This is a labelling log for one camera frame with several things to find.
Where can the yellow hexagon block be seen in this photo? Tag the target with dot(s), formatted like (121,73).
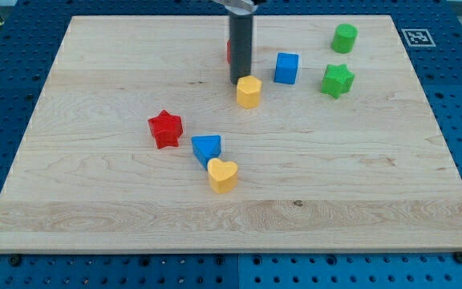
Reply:
(249,91)

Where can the black bolt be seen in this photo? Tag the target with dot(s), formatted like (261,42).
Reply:
(15,260)
(457,256)

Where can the blue cube block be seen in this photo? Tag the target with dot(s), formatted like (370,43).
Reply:
(286,69)

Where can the yellow heart block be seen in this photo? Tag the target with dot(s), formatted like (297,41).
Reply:
(222,175)

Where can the white fiducial marker tag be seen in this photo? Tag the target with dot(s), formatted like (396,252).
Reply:
(416,37)

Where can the green star block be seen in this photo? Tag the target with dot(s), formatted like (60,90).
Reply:
(337,80)

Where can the red block behind tool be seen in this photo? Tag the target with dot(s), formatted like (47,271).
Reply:
(228,51)

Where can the black bolt front right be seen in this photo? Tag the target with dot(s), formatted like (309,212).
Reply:
(457,256)

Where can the silver tool mount bracket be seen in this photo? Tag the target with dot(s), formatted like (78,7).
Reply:
(240,6)

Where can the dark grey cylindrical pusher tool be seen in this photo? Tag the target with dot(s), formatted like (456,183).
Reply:
(241,41)

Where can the light wooden board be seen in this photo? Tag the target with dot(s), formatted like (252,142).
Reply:
(369,172)

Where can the red star block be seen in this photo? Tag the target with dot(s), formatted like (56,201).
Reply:
(166,129)

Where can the blue triangle block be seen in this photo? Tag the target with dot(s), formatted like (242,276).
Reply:
(206,148)

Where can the green cylinder block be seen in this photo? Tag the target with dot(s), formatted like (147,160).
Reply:
(344,38)

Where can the black bolt front left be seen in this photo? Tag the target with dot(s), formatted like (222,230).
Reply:
(15,260)

